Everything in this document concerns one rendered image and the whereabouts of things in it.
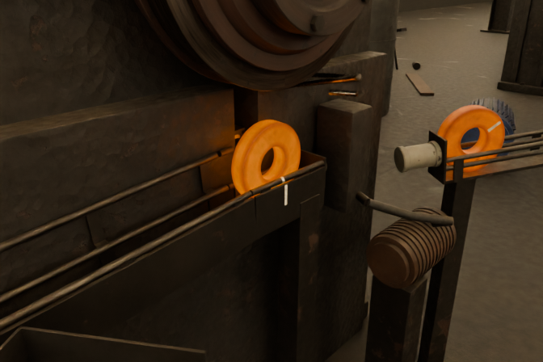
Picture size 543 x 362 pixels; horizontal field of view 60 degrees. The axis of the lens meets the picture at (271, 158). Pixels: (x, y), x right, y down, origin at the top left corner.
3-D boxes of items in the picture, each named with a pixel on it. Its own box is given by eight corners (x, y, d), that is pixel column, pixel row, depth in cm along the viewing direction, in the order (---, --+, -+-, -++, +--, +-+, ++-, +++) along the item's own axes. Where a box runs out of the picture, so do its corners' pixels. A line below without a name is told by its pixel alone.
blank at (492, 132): (453, 179, 113) (460, 185, 110) (423, 132, 107) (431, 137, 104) (507, 140, 112) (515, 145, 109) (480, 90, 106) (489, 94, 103)
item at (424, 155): (393, 166, 111) (393, 143, 108) (429, 160, 112) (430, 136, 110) (404, 177, 105) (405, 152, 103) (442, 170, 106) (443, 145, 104)
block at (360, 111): (309, 201, 111) (313, 102, 102) (330, 191, 116) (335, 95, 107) (346, 217, 104) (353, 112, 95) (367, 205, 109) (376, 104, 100)
